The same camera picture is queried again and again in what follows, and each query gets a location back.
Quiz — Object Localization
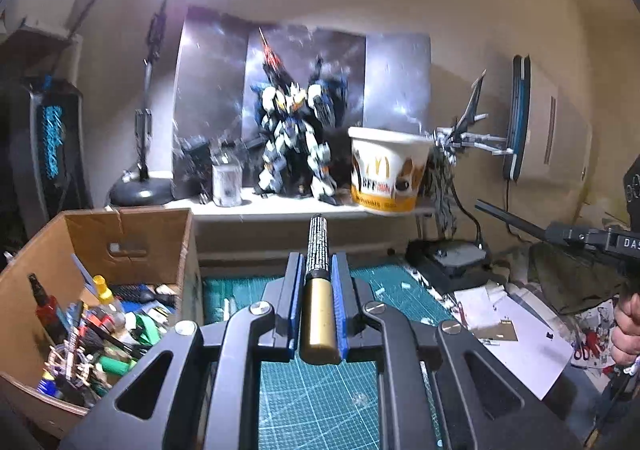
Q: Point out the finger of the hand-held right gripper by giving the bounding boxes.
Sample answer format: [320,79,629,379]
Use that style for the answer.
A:
[545,224,608,251]

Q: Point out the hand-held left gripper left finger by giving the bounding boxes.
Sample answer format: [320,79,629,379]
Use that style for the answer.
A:
[60,252,307,450]

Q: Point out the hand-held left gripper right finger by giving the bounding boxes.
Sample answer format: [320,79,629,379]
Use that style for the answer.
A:
[331,252,583,450]

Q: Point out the gold and black marker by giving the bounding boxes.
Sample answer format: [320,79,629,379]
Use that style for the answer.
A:
[299,213,342,365]

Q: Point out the cardboard box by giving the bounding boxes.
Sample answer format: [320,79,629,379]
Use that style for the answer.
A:
[0,207,203,438]

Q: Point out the person's right hand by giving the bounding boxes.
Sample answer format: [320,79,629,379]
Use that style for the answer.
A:
[611,290,640,371]

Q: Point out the dark olive cloth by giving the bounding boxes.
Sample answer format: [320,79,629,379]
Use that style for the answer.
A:
[510,242,623,315]

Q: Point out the green cutting mat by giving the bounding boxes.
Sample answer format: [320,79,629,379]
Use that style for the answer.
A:
[202,264,481,450]

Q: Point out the white desk shelf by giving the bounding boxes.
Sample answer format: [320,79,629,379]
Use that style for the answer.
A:
[107,197,436,221]

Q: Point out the red scissors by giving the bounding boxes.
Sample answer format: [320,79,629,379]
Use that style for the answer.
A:
[574,325,608,367]

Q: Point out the flat black box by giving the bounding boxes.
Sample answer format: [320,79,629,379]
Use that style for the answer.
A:
[405,237,493,291]

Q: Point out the small metal sheet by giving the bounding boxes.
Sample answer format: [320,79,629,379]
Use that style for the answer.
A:
[472,319,516,345]

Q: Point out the white paper sheet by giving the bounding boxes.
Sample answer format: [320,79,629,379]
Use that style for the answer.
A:
[452,282,573,401]

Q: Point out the clear plastic jar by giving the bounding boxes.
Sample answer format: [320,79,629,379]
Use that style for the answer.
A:
[211,162,244,207]

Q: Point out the dark winged robot model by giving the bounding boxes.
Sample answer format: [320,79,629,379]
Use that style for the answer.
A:
[425,70,511,241]

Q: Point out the white and yellow paper bucket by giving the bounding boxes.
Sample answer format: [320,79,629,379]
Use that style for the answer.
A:
[347,126,433,215]

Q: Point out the white and blue robot model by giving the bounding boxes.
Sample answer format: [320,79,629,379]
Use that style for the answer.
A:
[252,27,351,205]

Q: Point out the black model parts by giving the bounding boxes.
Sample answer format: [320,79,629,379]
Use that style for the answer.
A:
[175,137,216,205]

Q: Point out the yellow capped bottle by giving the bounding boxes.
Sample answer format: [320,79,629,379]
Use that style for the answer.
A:
[92,275,126,325]

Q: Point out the black desk lamp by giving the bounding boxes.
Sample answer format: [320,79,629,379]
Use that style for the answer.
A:
[109,0,238,207]

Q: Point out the pile of craft tools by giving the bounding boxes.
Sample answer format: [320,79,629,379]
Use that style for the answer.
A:
[5,250,183,406]

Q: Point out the red and black bottle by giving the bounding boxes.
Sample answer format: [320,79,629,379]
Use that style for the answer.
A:
[27,272,68,346]

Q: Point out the black tower with blue light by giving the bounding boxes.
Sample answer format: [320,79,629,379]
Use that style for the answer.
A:
[10,74,93,235]

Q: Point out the black cable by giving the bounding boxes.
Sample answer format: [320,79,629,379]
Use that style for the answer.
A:
[505,177,531,241]

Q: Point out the black and blue wall device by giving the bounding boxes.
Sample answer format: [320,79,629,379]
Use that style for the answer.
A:
[502,54,532,181]

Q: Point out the dark wall poster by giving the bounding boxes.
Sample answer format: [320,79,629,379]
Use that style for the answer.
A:
[172,6,432,195]

